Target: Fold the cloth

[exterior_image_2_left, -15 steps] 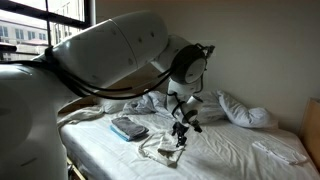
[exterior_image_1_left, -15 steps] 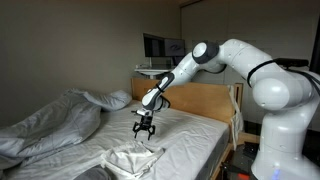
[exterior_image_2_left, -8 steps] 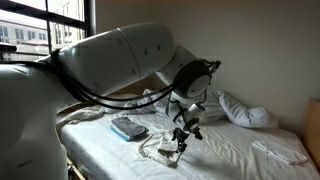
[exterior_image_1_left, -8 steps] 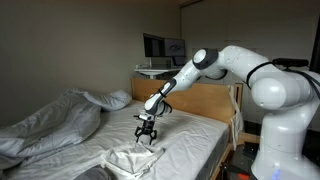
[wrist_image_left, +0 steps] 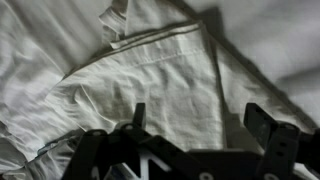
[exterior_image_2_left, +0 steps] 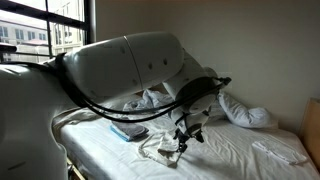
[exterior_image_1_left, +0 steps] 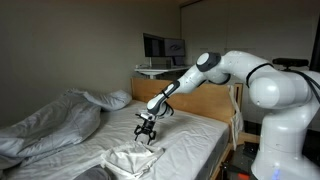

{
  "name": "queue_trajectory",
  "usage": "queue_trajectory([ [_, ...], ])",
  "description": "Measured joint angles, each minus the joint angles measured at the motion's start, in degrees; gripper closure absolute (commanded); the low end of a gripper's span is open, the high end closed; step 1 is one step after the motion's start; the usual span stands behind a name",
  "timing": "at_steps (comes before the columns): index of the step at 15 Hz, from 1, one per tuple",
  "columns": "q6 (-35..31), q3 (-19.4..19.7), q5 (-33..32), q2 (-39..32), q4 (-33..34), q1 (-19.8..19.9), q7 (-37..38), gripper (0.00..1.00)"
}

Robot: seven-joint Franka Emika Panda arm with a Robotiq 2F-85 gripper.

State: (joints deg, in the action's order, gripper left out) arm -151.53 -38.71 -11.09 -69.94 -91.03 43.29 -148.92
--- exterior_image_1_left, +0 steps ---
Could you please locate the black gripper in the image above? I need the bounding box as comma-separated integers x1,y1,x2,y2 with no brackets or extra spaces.
133,118,158,146

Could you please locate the white cloth with green print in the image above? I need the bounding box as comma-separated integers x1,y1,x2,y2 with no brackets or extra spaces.
99,140,166,180

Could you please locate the white pillow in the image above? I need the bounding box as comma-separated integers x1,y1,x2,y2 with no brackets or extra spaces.
83,89,133,112

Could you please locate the small black monitor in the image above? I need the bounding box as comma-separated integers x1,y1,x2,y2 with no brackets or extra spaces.
163,38,186,67

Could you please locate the white plastic bag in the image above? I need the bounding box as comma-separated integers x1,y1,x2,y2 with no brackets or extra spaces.
228,84,246,151

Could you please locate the white crumpled duvet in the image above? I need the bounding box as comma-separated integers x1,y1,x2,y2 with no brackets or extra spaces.
0,88,103,171

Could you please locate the black side table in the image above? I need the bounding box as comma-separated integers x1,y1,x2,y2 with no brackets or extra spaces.
219,141,264,180

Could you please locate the black mounted device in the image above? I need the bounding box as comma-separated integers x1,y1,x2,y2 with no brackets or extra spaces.
272,57,310,70

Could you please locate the black velcro strap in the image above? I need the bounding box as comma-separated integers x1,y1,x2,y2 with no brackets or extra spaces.
245,62,275,89

